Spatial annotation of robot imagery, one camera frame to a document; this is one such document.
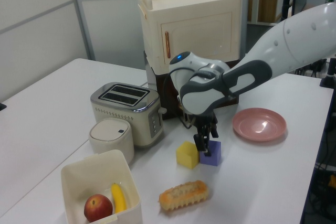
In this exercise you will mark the small cream lidded bin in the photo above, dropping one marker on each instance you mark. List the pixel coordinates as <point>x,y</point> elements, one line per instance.
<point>111,140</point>

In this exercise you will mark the metal toast rack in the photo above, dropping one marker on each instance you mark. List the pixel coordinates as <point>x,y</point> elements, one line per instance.
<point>188,122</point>

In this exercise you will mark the cream and silver toaster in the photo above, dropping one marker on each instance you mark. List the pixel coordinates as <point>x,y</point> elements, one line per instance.
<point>123,113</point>

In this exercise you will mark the red apple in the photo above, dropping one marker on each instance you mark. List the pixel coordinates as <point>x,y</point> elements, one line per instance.
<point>98,207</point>

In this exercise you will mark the yellow banana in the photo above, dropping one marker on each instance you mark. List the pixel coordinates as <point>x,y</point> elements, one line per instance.
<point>118,197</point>

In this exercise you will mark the black desk clamp mount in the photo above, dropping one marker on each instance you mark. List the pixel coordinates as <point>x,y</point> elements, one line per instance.
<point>329,77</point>

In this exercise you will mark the pink plate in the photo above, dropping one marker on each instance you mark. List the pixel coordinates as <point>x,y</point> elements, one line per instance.
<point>258,124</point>

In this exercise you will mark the black object at table edge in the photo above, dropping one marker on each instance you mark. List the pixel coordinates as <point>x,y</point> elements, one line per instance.
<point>2,106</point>

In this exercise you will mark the dark brown drawer box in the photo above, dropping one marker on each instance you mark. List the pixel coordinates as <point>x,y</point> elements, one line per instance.
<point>169,103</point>

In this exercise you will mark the golden bread loaf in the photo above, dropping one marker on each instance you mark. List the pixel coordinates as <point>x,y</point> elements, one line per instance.
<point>183,194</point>

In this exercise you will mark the black monitor stand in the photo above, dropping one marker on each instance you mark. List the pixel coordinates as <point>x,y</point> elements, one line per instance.
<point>288,1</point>

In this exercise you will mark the cream plastic open container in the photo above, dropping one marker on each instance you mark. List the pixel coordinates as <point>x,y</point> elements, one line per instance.
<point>97,171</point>

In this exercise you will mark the white grey Franka robot arm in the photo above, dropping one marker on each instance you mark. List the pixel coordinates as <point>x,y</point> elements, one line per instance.
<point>288,40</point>

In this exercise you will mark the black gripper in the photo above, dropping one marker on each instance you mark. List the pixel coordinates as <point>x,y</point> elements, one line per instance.
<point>206,121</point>

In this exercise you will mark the purple cube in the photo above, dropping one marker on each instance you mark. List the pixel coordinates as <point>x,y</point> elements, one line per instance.
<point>214,155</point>

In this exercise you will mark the yellow cube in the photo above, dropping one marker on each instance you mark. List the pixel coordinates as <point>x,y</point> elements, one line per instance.
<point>186,155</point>

